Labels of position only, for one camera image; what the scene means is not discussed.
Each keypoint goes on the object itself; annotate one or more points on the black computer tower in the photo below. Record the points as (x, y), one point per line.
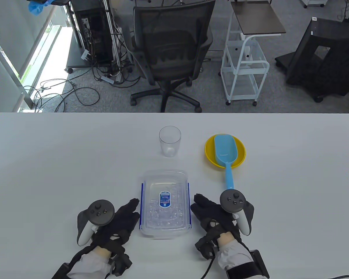
(94, 29)

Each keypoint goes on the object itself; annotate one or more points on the white power adapter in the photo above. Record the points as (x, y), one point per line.
(107, 80)

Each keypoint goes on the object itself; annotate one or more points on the black rolling stand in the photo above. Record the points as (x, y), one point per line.
(343, 37)

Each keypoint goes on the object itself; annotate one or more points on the clear plastic shaker cup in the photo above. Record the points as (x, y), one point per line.
(170, 151)

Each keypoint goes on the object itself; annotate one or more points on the black mesh office chair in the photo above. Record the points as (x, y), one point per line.
(171, 37)

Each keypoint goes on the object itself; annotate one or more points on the black and white controller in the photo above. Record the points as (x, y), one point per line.
(100, 212)
(232, 200)

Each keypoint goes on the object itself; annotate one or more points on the blue plastic cloth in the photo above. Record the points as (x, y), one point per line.
(36, 6)

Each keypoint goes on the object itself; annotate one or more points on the person's right hand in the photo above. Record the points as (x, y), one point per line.
(209, 215)

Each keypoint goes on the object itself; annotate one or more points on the black armband battery pack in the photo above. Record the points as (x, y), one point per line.
(61, 271)
(258, 261)

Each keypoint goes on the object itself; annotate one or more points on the clear container with blue clips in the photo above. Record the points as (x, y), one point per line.
(165, 234)

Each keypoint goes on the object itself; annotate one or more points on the person's left hand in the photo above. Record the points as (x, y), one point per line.
(122, 223)

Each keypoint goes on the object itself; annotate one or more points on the yellow plastic bowl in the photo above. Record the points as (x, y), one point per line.
(240, 151)

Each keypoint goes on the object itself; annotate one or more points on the person's right forearm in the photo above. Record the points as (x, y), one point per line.
(232, 255)

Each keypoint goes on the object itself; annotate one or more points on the white cart with brown top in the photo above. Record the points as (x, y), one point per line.
(260, 17)

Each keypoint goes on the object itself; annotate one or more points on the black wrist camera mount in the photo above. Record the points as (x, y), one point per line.
(122, 263)
(205, 247)

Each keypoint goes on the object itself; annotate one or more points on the silver aluminium frame post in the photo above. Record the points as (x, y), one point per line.
(112, 35)

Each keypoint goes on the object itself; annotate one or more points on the light blue plastic scoop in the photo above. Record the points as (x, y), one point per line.
(225, 148)

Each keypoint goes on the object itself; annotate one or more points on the small white cart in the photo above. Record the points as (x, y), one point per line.
(314, 2)

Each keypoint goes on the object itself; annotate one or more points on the person's left forearm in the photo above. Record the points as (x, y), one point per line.
(87, 264)

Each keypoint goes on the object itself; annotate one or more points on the pile of clear ice cubes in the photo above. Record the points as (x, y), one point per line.
(174, 218)

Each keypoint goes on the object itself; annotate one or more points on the grey wheeled platform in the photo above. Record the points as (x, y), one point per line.
(75, 55)

